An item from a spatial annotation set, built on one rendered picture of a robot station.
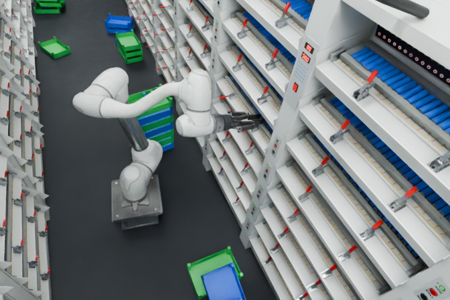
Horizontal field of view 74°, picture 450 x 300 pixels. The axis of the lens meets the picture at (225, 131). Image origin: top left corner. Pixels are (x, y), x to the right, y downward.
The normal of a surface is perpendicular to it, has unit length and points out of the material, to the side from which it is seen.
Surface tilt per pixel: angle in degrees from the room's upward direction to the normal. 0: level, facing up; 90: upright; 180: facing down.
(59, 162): 0
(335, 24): 90
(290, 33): 19
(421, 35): 90
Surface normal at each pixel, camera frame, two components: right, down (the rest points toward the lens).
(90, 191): 0.11, -0.69
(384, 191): -0.19, -0.58
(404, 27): -0.90, 0.24
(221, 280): 0.24, -0.41
